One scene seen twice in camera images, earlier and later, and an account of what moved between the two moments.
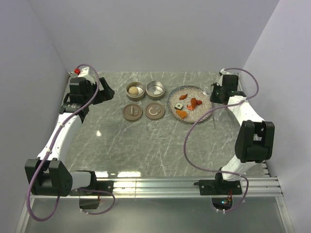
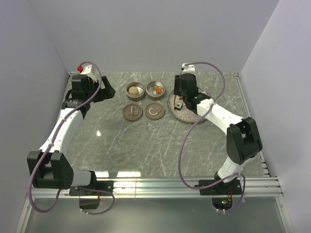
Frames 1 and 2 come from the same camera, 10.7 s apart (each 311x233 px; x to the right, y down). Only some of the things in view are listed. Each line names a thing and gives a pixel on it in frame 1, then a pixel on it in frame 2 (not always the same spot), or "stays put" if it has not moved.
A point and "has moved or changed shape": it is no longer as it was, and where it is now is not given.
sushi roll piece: [179, 106] stays put
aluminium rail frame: [264, 187] stays put
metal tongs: [223, 118] has moved or changed shape
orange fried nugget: [182, 114] to [158, 90]
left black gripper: [107, 93] stays put
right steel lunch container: [155, 90] stays put
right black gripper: [213, 99] to [176, 85]
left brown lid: [132, 112] stays put
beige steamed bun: [133, 91] stays put
